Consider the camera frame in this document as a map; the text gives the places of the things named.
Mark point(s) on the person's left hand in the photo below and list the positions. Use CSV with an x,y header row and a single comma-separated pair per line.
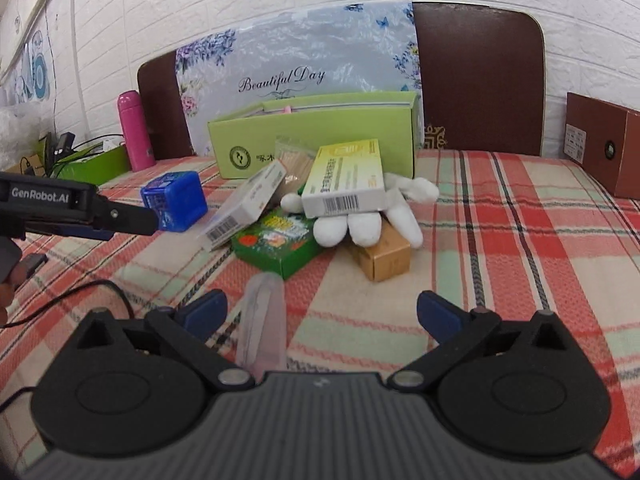
x,y
11,290

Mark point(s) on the small white device box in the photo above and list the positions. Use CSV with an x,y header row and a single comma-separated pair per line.
x,y
112,144

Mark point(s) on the pink thermos bottle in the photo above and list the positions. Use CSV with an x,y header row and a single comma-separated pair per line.
x,y
134,130

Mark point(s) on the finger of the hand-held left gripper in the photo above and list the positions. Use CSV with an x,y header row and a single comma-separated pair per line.
x,y
95,235
125,216

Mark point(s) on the green colourful box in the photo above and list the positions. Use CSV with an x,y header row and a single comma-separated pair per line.
x,y
275,245

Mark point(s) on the tan cardboard box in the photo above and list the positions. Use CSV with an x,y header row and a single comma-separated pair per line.
x,y
382,255

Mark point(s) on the bright green open box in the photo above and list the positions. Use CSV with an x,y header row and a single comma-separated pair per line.
x,y
95,167

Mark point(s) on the white barcode box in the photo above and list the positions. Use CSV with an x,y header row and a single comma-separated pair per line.
x,y
240,210

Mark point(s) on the floral plastic bag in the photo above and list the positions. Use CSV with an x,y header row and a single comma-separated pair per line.
x,y
300,50

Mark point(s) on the blue plastic floss box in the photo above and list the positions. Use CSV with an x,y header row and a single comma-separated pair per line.
x,y
177,200

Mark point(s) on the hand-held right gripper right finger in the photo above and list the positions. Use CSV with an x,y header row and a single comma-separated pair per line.
x,y
437,315

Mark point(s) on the white glove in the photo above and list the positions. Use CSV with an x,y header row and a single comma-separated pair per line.
x,y
350,227
415,187

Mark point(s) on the black power adapter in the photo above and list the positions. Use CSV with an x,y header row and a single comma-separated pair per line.
x,y
61,144

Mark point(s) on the blue wall sticker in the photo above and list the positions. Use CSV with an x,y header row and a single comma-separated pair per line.
x,y
35,72

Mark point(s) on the brown cardboard box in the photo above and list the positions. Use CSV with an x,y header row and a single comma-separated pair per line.
x,y
600,145

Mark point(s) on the brown wooden headboard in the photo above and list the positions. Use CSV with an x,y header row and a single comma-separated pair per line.
x,y
475,75

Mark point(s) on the plaid tablecloth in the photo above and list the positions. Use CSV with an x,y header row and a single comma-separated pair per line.
x,y
500,240

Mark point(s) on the toothpick pack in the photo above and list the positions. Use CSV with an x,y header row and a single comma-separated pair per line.
x,y
297,157

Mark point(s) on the translucent plastic tube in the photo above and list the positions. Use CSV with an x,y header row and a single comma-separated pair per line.
x,y
262,320

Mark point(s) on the yellow medicine box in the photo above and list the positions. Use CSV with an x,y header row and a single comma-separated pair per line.
x,y
345,175

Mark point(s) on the light green cardboard box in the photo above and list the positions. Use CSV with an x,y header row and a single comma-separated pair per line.
x,y
325,130

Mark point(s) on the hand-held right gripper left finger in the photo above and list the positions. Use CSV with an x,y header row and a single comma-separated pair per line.
x,y
205,312

